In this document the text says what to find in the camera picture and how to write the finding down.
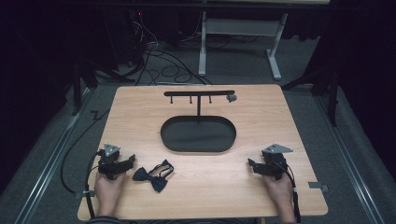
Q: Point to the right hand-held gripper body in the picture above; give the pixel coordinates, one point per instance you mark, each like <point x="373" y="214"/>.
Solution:
<point x="274" y="161"/>

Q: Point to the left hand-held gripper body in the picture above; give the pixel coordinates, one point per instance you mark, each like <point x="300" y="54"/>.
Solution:
<point x="109" y="160"/>

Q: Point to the person's right hand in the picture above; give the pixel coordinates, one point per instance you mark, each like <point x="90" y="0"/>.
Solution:
<point x="280" y="191"/>

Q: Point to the person's left hand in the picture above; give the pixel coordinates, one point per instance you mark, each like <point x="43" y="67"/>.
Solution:
<point x="107" y="193"/>

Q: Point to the dark navy bow tie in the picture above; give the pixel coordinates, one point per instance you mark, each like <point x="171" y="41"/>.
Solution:
<point x="154" y="178"/>

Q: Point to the black hanger stand with tray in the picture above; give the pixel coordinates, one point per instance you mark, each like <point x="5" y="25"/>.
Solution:
<point x="198" y="133"/>

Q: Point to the small grey clip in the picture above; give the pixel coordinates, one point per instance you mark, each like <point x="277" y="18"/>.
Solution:
<point x="231" y="98"/>

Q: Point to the black metal stand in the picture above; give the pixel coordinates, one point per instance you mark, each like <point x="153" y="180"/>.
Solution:
<point x="81" y="77"/>
<point x="333" y="93"/>

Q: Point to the grey metal table bracket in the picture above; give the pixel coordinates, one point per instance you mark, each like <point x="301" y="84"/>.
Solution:
<point x="318" y="186"/>
<point x="83" y="194"/>

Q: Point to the metal floor rail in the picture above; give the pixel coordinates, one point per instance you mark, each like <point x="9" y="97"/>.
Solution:
<point x="53" y="158"/>
<point x="351" y="158"/>

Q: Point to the white desk frame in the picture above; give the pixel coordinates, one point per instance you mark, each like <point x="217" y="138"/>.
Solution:
<point x="239" y="28"/>

